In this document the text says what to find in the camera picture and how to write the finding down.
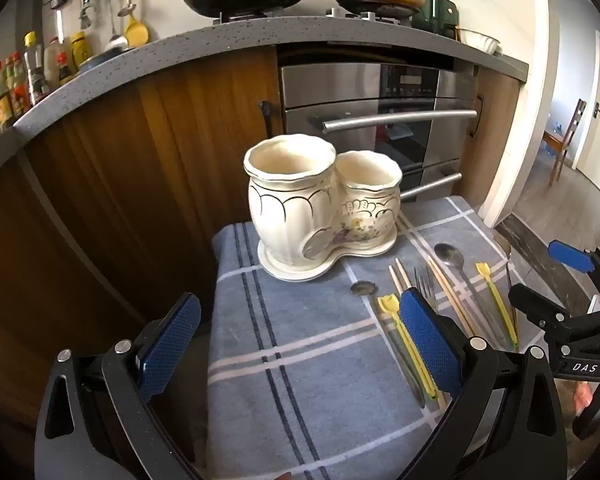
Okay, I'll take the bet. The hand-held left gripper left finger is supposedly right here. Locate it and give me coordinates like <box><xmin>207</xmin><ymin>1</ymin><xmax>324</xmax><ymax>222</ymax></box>
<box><xmin>35</xmin><ymin>292</ymin><xmax>203</xmax><ymax>480</ymax></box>

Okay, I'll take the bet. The white fluted bowl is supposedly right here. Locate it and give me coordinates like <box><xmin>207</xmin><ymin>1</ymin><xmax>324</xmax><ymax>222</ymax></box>
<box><xmin>457</xmin><ymin>29</ymin><xmax>502</xmax><ymax>56</ymax></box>

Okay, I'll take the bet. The large metal spoon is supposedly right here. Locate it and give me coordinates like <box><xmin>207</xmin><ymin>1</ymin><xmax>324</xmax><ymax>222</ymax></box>
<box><xmin>433</xmin><ymin>242</ymin><xmax>507</xmax><ymax>348</ymax></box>

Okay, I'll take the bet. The blue plaid cloth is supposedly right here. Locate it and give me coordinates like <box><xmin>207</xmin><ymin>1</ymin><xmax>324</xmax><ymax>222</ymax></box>
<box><xmin>206</xmin><ymin>195</ymin><xmax>533</xmax><ymax>480</ymax></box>

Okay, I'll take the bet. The small soy sauce bottle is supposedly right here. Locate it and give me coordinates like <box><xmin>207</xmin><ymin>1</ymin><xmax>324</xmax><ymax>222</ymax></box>
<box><xmin>56</xmin><ymin>52</ymin><xmax>75</xmax><ymax>87</ymax></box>

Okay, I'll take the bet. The silver oven handle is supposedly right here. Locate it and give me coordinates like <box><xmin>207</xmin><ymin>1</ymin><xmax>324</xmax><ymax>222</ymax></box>
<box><xmin>322</xmin><ymin>108</ymin><xmax>479</xmax><ymax>134</ymax></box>

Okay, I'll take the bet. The wooden cabinet door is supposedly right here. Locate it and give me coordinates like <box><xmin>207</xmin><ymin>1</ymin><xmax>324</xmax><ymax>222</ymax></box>
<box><xmin>0</xmin><ymin>46</ymin><xmax>287</xmax><ymax>411</ymax></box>

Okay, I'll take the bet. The metal fork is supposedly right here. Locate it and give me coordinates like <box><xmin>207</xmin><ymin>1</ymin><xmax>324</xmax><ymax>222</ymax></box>
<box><xmin>413</xmin><ymin>265</ymin><xmax>437</xmax><ymax>306</ymax></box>

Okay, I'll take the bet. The wooden chair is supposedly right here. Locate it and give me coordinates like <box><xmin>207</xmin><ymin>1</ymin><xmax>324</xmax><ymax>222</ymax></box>
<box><xmin>542</xmin><ymin>98</ymin><xmax>589</xmax><ymax>189</ymax></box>

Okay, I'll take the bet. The clear bottle yellow cap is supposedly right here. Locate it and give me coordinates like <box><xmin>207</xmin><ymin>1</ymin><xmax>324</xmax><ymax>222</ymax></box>
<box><xmin>23</xmin><ymin>31</ymin><xmax>52</xmax><ymax>106</ymax></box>

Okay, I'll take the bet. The yellow plastic spoon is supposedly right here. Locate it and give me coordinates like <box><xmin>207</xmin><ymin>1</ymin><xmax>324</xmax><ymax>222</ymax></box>
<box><xmin>475</xmin><ymin>261</ymin><xmax>519</xmax><ymax>347</ymax></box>
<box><xmin>377</xmin><ymin>293</ymin><xmax>439</xmax><ymax>402</ymax></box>

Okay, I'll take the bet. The person's right hand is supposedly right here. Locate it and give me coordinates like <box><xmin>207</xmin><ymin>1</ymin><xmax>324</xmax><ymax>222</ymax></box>
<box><xmin>574</xmin><ymin>379</ymin><xmax>600</xmax><ymax>411</ymax></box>

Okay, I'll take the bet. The small metal spoon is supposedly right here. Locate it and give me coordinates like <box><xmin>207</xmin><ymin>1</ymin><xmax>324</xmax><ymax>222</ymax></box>
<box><xmin>350</xmin><ymin>281</ymin><xmax>427</xmax><ymax>409</ymax></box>

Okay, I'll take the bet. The yellow ladle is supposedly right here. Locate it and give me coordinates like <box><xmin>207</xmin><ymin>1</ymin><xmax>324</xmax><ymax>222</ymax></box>
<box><xmin>124</xmin><ymin>14</ymin><xmax>151</xmax><ymax>47</ymax></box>

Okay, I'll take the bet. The gas stove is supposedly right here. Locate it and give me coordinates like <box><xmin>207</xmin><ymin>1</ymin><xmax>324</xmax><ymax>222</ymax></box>
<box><xmin>211</xmin><ymin>5</ymin><xmax>414</xmax><ymax>26</ymax></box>

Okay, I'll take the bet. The black cabinet handle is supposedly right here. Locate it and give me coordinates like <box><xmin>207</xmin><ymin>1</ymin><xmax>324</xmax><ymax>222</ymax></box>
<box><xmin>258</xmin><ymin>100</ymin><xmax>274</xmax><ymax>139</ymax></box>

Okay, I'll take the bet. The green kitchen appliance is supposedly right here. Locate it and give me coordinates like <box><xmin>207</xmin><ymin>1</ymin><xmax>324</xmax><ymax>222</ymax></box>
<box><xmin>411</xmin><ymin>0</ymin><xmax>460</xmax><ymax>41</ymax></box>

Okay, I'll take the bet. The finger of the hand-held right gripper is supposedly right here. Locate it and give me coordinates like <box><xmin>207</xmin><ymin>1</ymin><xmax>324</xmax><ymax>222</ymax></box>
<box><xmin>509</xmin><ymin>283</ymin><xmax>598</xmax><ymax>334</ymax></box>
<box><xmin>547</xmin><ymin>240</ymin><xmax>600</xmax><ymax>287</ymax></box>

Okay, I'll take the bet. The stainless steel oven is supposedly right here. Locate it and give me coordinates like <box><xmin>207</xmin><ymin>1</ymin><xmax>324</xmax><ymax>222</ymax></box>
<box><xmin>278</xmin><ymin>62</ymin><xmax>482</xmax><ymax>206</ymax></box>

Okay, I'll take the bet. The narrow wooden cabinet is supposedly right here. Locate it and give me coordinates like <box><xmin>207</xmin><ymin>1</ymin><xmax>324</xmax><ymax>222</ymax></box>
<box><xmin>459</xmin><ymin>66</ymin><xmax>524</xmax><ymax>207</ymax></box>

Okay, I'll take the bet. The dark sauce bottle red cap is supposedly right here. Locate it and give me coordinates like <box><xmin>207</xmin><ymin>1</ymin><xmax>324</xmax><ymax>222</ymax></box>
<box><xmin>0</xmin><ymin>61</ymin><xmax>15</xmax><ymax>132</ymax></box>

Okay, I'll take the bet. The red label sauce bottle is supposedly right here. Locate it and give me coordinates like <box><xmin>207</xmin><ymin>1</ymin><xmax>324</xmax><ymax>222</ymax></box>
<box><xmin>5</xmin><ymin>52</ymin><xmax>32</xmax><ymax>117</ymax></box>

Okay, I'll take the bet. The grey speckled countertop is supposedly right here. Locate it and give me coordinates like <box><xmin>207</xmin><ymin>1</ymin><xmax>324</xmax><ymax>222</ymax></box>
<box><xmin>0</xmin><ymin>15</ymin><xmax>531</xmax><ymax>191</ymax></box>

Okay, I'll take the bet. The silver drawer handle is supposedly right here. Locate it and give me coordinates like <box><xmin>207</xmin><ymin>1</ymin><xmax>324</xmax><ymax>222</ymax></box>
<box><xmin>400</xmin><ymin>172</ymin><xmax>463</xmax><ymax>202</ymax></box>

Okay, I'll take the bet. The blue bowl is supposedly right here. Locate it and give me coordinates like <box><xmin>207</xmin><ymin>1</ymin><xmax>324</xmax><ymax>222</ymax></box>
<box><xmin>79</xmin><ymin>50</ymin><xmax>129</xmax><ymax>74</ymax></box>

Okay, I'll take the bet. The large pale bottle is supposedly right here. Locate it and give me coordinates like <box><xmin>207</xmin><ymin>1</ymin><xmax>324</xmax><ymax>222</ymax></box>
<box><xmin>44</xmin><ymin>36</ymin><xmax>73</xmax><ymax>88</ymax></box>

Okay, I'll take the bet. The white ceramic double utensil holder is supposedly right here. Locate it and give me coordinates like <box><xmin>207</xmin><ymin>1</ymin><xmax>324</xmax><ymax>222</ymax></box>
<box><xmin>243</xmin><ymin>134</ymin><xmax>404</xmax><ymax>282</ymax></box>

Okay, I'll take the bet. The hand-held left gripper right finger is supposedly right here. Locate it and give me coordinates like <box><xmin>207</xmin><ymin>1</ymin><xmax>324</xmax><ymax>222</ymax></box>
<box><xmin>399</xmin><ymin>287</ymin><xmax>568</xmax><ymax>480</ymax></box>

